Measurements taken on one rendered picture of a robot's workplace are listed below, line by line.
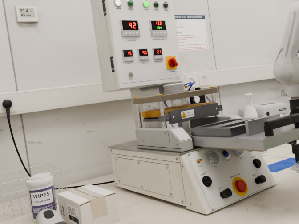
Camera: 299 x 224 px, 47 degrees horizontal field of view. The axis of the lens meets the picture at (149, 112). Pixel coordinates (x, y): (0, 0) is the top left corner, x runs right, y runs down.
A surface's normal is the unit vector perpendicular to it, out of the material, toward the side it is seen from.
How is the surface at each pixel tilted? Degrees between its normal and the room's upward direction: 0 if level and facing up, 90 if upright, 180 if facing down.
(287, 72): 100
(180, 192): 90
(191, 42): 90
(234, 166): 65
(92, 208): 89
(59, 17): 90
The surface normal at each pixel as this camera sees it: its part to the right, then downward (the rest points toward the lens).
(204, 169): 0.46, -0.45
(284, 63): -0.86, 0.00
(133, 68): 0.57, -0.04
